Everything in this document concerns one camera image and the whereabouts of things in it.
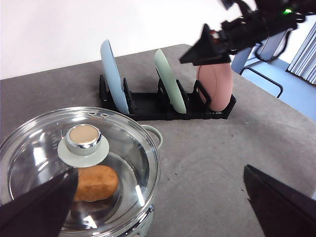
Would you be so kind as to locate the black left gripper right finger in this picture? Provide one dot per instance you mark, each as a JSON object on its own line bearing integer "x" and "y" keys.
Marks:
{"x": 283, "y": 210}

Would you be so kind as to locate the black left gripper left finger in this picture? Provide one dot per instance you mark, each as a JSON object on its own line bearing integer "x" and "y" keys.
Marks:
{"x": 40, "y": 212}

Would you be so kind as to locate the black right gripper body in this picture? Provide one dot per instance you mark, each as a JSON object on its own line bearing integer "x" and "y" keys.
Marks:
{"x": 257, "y": 24}

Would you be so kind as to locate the green plate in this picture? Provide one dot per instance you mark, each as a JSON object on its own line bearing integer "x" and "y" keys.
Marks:
{"x": 169, "y": 81}

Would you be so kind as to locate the brown potato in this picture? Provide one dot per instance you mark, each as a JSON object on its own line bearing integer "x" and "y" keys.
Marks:
{"x": 95, "y": 183}

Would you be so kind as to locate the glass pot lid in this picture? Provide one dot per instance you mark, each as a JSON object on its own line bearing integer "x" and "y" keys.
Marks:
{"x": 116, "y": 155}

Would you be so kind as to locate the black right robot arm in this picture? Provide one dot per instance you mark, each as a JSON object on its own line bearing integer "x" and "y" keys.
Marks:
{"x": 300, "y": 7}

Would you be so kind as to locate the pink plate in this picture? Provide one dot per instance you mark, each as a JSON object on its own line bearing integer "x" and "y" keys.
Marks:
{"x": 217, "y": 83}

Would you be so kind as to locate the blue plate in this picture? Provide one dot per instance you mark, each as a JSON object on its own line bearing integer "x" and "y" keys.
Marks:
{"x": 113, "y": 74}

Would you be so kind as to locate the green electric steamer pot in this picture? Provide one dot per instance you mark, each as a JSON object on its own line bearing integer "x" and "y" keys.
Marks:
{"x": 144, "y": 230}

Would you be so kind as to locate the striped curtain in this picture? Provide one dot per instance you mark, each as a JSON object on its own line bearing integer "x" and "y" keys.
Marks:
{"x": 303, "y": 63}

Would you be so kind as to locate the black dish rack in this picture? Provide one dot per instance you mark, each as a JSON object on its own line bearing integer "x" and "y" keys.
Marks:
{"x": 160, "y": 106}

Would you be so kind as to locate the black camera cable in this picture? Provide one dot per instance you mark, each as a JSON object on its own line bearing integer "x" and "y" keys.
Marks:
{"x": 267, "y": 60}

